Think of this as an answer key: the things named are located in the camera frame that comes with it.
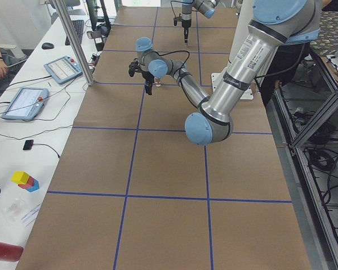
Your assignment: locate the yellow wooden block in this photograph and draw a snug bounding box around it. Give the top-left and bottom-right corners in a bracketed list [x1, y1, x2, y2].
[11, 171, 30, 185]

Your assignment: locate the brass PPR ball valve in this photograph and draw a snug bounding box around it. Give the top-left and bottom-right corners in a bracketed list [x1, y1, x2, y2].
[154, 77, 162, 87]

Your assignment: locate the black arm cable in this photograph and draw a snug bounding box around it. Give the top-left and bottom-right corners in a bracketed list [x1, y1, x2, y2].
[154, 49, 190, 82]

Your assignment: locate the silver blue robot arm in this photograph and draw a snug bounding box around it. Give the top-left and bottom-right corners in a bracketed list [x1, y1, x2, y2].
[128, 1, 322, 145]
[170, 0, 220, 45]

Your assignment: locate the blue wooden block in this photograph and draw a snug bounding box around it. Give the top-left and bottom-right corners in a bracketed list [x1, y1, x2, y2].
[25, 179, 39, 192]

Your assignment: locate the red wooden block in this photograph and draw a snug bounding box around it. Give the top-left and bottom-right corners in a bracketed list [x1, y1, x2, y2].
[18, 176, 35, 190]

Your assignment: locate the black keyboard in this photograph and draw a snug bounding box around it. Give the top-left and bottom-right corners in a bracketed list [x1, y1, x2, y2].
[72, 20, 85, 44]

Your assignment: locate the red cylinder bottle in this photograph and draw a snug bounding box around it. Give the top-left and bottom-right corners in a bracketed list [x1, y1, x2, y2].
[0, 242, 24, 262]

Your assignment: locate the lower teach pendant tablet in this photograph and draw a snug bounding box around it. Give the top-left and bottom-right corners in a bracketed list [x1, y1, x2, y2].
[2, 87, 49, 121]

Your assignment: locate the upper teach pendant tablet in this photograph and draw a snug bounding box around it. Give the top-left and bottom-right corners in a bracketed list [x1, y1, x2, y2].
[43, 56, 83, 85]

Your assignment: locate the black computer mouse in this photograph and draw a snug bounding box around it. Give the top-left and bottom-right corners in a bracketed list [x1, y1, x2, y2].
[41, 42, 54, 50]

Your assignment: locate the small black box device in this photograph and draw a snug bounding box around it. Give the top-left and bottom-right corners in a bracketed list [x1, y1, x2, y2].
[23, 139, 34, 151]

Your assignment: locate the aluminium frame rack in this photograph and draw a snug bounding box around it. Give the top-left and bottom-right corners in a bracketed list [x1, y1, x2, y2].
[273, 51, 338, 269]

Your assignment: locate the clear plastic bag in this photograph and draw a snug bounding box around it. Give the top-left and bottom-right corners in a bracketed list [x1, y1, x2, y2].
[3, 198, 28, 223]

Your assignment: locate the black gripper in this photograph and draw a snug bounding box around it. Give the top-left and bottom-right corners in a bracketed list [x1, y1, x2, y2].
[128, 58, 154, 95]
[174, 16, 192, 44]

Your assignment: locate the aluminium frame post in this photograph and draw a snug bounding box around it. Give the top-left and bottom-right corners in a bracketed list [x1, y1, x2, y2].
[53, 0, 94, 86]

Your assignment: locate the teach pendant tablet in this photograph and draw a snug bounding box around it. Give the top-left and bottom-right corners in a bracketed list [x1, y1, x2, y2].
[43, 56, 83, 85]
[2, 87, 49, 121]

